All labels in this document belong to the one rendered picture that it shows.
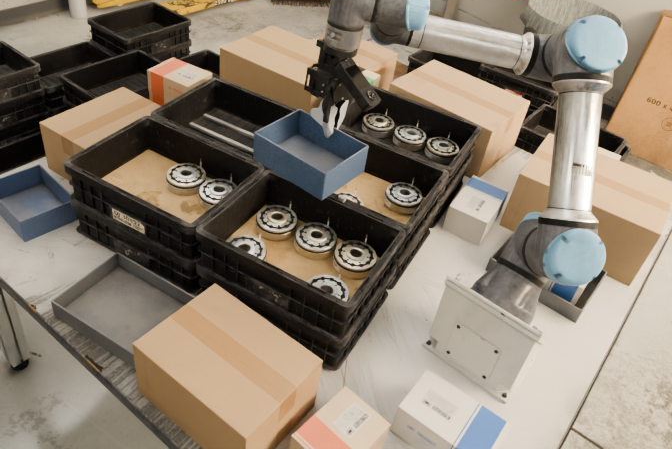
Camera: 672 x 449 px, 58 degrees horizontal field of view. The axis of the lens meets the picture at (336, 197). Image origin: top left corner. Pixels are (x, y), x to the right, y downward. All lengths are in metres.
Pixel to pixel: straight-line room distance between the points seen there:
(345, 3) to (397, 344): 0.79
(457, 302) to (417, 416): 0.26
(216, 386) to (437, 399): 0.45
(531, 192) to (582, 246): 0.59
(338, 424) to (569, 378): 0.61
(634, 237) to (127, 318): 1.33
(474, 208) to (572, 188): 0.57
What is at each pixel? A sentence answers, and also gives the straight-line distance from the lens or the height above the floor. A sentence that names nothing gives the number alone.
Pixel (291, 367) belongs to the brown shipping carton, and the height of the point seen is 0.86.
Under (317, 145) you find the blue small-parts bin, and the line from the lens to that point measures 1.40.
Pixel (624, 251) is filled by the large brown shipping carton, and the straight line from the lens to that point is 1.86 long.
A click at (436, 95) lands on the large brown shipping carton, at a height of 0.90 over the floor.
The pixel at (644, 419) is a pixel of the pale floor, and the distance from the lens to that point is 2.61.
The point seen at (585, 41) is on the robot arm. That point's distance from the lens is 1.29.
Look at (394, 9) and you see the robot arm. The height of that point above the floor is 1.43.
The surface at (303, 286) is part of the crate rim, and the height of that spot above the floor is 0.93.
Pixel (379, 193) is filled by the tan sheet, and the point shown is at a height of 0.83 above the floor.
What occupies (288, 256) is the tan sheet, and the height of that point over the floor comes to 0.83.
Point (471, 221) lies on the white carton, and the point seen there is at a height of 0.77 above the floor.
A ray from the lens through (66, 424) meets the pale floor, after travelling 2.21.
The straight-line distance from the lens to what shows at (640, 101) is 4.11.
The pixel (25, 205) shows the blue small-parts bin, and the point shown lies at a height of 0.70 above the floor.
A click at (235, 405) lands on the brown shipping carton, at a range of 1.16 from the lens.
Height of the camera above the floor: 1.84
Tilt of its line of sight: 38 degrees down
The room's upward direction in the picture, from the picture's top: 9 degrees clockwise
